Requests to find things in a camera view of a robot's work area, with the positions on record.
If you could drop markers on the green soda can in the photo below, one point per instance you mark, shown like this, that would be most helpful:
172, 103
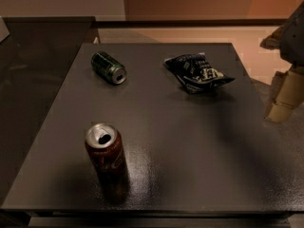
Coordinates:
108, 68

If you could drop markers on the dark blue chip bag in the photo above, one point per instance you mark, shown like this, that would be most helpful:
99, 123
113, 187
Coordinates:
195, 73

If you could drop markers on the red cola can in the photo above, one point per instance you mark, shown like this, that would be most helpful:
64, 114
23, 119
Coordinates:
104, 146

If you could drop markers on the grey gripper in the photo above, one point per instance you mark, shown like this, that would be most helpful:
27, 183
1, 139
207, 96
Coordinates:
294, 38

